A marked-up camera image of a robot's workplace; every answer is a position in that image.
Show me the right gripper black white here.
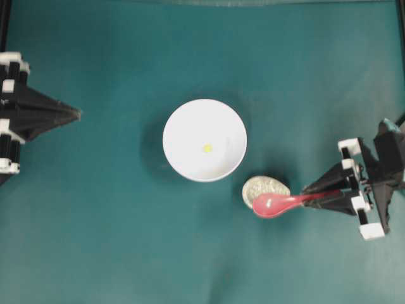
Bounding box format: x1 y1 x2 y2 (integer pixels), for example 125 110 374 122
302 137 396 241

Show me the yellow hexagonal prism block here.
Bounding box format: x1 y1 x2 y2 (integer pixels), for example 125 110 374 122
203 144 213 153

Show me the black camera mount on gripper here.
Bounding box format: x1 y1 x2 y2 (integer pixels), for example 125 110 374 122
373 118 404 189

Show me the pink ceramic spoon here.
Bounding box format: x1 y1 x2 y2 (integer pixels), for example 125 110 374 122
252 190 342 219

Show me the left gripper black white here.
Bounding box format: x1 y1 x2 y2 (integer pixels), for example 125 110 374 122
1 51 81 184

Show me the black frame post right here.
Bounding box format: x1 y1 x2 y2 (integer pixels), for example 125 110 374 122
395 0 405 60

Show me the speckled egg-shaped spoon rest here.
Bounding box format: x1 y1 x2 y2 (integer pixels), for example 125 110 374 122
242 175 290 209

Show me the black frame post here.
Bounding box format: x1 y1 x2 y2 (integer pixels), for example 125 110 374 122
0 0 12 52
395 0 405 60

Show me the black frame post left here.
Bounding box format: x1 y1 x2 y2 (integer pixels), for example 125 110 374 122
0 0 12 52

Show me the white round bowl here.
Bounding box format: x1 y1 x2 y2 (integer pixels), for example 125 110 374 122
162 99 247 182

